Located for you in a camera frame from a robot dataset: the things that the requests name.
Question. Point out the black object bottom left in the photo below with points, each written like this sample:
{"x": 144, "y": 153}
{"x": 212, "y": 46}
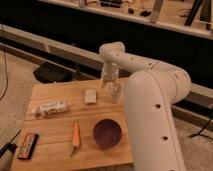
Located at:
{"x": 11, "y": 146}

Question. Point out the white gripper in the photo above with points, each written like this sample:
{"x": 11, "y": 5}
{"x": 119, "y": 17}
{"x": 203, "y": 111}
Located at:
{"x": 110, "y": 76}

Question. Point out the black bag on floor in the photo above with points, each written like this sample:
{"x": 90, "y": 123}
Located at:
{"x": 49, "y": 73}

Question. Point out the dark brown ceramic bowl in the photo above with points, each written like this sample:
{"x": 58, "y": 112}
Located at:
{"x": 107, "y": 133}

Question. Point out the orange carrot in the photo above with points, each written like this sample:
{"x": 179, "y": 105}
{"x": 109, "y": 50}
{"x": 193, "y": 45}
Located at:
{"x": 75, "y": 137}

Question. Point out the white ceramic cup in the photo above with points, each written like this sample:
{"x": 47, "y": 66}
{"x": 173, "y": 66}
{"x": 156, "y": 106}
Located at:
{"x": 114, "y": 96}

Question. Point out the black orange candy bar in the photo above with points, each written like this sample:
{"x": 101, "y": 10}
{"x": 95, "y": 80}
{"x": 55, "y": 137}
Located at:
{"x": 28, "y": 146}

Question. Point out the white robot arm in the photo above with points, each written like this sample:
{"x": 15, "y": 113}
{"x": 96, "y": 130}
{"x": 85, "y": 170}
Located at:
{"x": 148, "y": 95}

